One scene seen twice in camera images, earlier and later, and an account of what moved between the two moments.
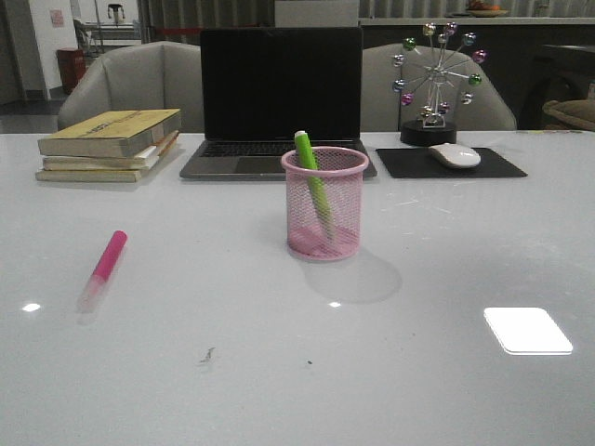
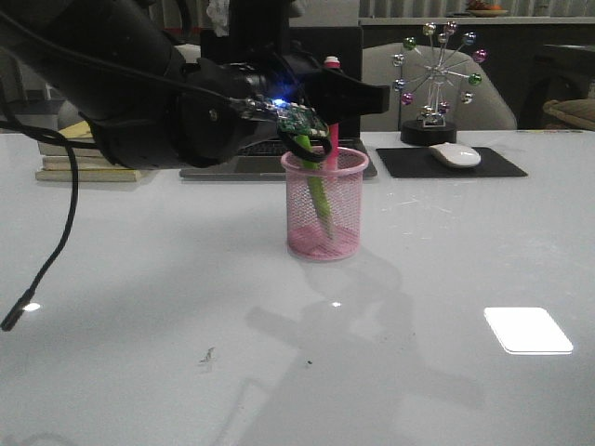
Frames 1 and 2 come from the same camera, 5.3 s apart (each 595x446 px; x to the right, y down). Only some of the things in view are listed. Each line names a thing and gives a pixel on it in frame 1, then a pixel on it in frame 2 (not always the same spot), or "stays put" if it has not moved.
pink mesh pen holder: x=324 y=203 stays put
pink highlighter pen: x=102 y=272 -> x=333 y=62
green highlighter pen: x=314 y=178 stays put
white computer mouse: x=457 y=155 stays put
